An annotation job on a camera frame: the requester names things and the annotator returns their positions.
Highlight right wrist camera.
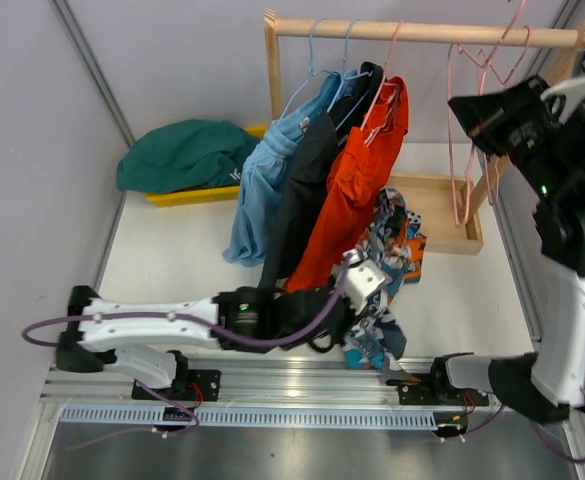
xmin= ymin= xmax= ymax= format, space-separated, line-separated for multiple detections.
xmin=540 ymin=49 xmax=585 ymax=117

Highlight slotted cable duct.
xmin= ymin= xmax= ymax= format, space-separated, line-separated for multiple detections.
xmin=60 ymin=404 xmax=438 ymax=431

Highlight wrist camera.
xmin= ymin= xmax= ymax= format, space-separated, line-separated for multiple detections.
xmin=343 ymin=249 xmax=390 ymax=315
xmin=540 ymin=49 xmax=585 ymax=117

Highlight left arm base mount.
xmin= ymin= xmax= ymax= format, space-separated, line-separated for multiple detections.
xmin=154 ymin=369 xmax=222 ymax=402

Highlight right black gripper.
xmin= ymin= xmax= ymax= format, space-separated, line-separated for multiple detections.
xmin=451 ymin=73 xmax=573 ymax=198

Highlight patterned colourful shorts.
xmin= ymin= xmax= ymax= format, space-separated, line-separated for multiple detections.
xmin=342 ymin=187 xmax=427 ymax=370

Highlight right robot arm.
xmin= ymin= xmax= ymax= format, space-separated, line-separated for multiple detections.
xmin=428 ymin=75 xmax=585 ymax=424

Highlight dark navy shorts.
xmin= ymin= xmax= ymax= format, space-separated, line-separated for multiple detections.
xmin=259 ymin=62 xmax=383 ymax=288

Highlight pink hanger orange shorts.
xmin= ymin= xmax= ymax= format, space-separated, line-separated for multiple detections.
xmin=359 ymin=19 xmax=406 ymax=146

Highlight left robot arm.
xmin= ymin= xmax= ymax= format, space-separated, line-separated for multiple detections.
xmin=55 ymin=286 xmax=355 ymax=400

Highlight wooden clothes rack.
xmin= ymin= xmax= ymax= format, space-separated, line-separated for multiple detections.
xmin=264 ymin=8 xmax=585 ymax=256

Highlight blue hanger navy shorts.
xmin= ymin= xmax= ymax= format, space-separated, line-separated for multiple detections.
xmin=326 ymin=18 xmax=359 ymax=113

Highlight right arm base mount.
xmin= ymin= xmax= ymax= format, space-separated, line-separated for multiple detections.
xmin=385 ymin=374 xmax=490 ymax=407

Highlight aluminium rail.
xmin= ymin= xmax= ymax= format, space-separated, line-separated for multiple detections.
xmin=36 ymin=355 xmax=498 ymax=411

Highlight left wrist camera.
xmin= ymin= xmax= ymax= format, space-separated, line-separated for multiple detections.
xmin=343 ymin=249 xmax=390 ymax=315

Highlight blue hanger light shorts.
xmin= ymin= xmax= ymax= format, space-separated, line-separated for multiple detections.
xmin=277 ymin=16 xmax=332 ymax=122

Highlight dark green shorts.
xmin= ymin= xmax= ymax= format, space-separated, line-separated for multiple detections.
xmin=116 ymin=119 xmax=260 ymax=194

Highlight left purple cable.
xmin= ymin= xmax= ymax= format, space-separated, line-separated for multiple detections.
xmin=21 ymin=252 xmax=361 ymax=436

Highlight pink hanger patterned shorts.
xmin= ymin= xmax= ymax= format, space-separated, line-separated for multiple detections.
xmin=445 ymin=0 xmax=528 ymax=229

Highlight yellow plastic bin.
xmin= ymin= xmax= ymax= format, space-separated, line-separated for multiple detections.
xmin=143 ymin=127 xmax=265 ymax=207

